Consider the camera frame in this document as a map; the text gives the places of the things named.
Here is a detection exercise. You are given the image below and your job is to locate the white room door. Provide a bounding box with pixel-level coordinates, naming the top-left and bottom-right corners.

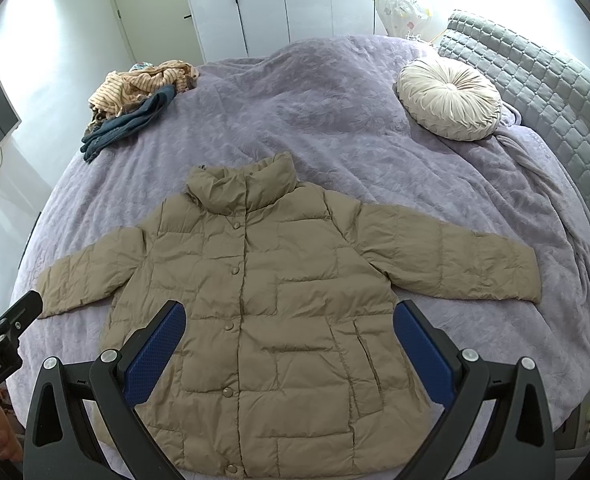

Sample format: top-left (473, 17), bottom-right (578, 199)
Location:
top-left (114, 0), bottom-right (203, 66)

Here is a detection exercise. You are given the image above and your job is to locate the grey quilted headboard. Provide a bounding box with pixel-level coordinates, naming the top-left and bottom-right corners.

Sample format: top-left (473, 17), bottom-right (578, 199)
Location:
top-left (438, 11), bottom-right (590, 212)

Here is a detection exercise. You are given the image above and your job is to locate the round cream pleated cushion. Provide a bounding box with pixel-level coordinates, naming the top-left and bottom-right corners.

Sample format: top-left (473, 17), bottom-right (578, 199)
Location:
top-left (394, 56), bottom-right (502, 142)

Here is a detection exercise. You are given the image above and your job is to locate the beige striped clothes pile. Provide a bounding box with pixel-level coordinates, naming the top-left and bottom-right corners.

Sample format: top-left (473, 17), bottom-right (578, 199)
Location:
top-left (88, 60), bottom-right (199, 122)

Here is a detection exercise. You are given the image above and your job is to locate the dark teal folded garment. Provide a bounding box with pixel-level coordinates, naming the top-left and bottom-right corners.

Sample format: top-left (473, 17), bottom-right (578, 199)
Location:
top-left (80, 84), bottom-right (177, 164)

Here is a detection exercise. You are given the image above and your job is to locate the lavender bed blanket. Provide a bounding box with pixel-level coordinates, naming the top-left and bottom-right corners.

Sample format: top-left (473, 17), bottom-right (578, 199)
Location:
top-left (8, 36), bottom-right (590, 425)

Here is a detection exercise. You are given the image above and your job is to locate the tan puffer jacket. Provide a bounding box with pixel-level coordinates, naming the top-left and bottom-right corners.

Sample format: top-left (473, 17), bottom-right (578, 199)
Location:
top-left (37, 153), bottom-right (542, 479)

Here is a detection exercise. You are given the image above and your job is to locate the person left hand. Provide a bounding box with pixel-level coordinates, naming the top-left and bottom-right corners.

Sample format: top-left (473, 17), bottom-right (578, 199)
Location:
top-left (0, 407), bottom-right (24, 465)

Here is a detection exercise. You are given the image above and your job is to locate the white patterned pillow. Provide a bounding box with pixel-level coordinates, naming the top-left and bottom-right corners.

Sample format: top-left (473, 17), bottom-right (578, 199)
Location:
top-left (375, 0), bottom-right (447, 44)

